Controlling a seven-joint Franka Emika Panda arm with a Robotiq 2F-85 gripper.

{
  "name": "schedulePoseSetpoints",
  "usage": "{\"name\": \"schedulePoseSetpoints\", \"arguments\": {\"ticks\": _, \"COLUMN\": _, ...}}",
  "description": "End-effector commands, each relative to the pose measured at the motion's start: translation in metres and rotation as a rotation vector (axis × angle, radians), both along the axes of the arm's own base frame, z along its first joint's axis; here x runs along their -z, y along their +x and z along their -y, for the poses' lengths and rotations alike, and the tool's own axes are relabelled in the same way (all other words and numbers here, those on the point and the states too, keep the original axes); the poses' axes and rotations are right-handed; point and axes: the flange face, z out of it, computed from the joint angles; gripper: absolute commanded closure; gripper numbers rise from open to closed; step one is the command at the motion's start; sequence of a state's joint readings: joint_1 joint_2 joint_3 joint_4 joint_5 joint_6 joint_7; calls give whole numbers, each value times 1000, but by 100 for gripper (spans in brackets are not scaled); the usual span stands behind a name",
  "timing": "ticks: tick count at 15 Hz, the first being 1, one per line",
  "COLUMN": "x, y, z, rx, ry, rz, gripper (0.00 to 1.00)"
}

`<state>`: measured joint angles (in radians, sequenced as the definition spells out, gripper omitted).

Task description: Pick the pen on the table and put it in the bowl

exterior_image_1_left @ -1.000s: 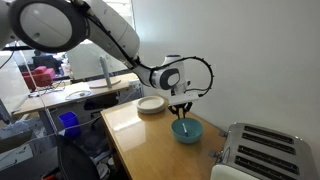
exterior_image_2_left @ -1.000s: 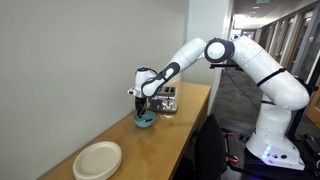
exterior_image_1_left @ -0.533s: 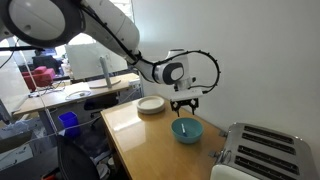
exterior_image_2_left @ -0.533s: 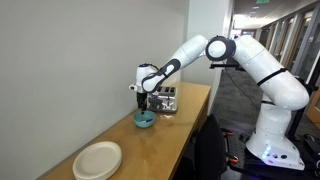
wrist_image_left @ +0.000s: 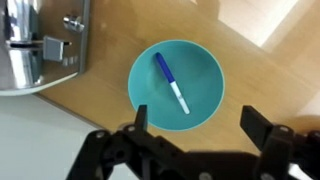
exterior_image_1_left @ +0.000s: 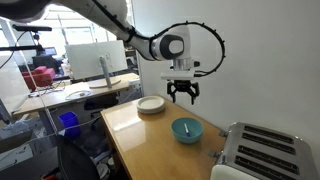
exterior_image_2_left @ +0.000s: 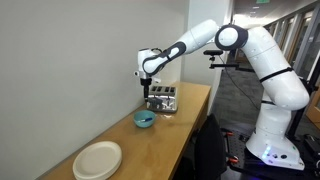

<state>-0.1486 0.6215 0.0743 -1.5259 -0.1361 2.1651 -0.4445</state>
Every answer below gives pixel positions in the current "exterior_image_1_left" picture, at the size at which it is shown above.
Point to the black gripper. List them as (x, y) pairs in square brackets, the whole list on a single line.
[(183, 85)]

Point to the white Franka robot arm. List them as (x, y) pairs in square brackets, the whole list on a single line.
[(106, 13)]

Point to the teal bowl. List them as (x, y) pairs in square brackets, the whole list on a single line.
[(195, 131)]

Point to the white stacked plates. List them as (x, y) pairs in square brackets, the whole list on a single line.
[(150, 104)]

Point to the chrome four-slot toaster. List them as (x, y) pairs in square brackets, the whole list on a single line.
[(266, 150)]

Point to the blue plastic bin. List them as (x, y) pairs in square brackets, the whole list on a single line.
[(69, 123)]

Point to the black mesh office chair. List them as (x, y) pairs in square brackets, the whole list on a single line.
[(76, 163)]

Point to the light wood office desk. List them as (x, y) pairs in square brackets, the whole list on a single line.
[(50, 99)]

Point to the blue-screen computer monitor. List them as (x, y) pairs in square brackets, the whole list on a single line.
[(50, 51)]

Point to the small dark office chair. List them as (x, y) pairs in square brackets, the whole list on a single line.
[(46, 63)]

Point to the red sofa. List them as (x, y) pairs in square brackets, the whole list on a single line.
[(40, 77)]

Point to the clear plastic bag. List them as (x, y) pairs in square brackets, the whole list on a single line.
[(15, 128)]

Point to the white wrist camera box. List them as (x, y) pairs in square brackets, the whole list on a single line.
[(178, 75)]

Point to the black camera stand boom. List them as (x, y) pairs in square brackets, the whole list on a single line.
[(31, 28), (23, 48)]

